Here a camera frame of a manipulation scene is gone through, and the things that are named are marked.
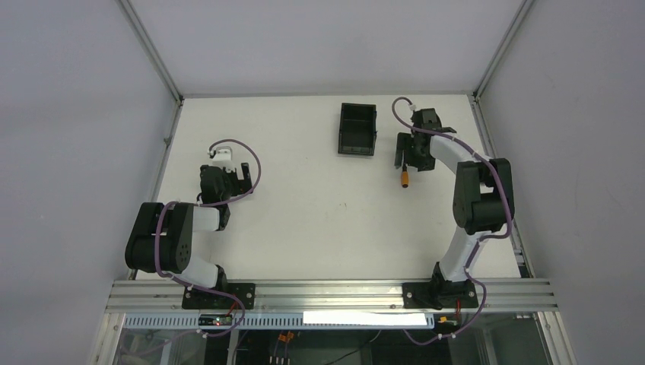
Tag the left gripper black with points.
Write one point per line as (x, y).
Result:
(238, 179)

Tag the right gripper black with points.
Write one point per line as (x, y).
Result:
(409, 149)

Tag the orange black screwdriver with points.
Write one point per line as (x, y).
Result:
(404, 178)

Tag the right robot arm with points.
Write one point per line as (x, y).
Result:
(483, 204)

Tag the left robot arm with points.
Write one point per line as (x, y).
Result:
(161, 237)

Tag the black plastic bin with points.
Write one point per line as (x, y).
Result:
(357, 130)

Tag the small electronics board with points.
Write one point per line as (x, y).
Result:
(215, 320)

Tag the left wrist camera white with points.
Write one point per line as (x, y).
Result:
(221, 157)

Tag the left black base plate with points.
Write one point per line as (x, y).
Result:
(199, 299)

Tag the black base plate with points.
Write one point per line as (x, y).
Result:
(199, 299)
(438, 296)

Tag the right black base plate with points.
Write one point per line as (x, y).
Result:
(438, 296)

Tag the aluminium frame rail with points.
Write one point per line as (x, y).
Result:
(496, 295)

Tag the white slotted cable duct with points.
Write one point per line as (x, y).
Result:
(309, 320)

